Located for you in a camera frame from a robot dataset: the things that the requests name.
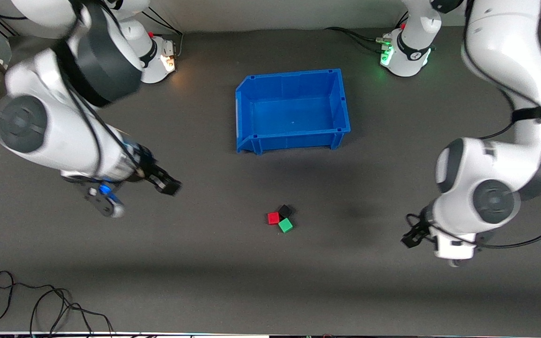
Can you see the green cube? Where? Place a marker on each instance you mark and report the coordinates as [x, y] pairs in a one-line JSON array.
[[285, 225]]

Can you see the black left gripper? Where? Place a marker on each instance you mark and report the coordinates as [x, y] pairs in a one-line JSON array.
[[415, 234]]

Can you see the blue plastic bin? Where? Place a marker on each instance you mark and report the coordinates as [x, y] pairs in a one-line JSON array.
[[291, 110]]

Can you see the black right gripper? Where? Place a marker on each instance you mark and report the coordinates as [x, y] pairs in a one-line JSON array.
[[150, 171]]

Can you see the red cube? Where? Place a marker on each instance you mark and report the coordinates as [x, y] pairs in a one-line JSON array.
[[274, 218]]

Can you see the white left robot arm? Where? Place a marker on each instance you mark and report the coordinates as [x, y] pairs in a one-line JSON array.
[[496, 155]]

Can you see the black cube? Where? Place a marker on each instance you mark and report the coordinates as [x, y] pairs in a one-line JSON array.
[[285, 211]]

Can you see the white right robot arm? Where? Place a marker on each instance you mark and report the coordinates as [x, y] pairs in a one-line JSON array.
[[59, 108]]

